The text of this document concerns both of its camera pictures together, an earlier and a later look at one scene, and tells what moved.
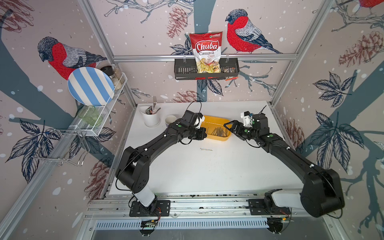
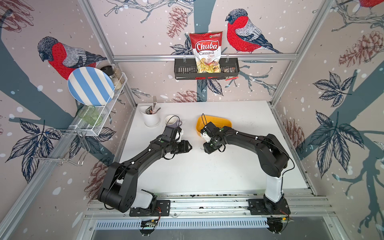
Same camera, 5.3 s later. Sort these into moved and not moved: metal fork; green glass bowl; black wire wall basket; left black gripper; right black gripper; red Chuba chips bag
Moved: right black gripper; left black gripper
Not moved: red Chuba chips bag; green glass bowl; metal fork; black wire wall basket
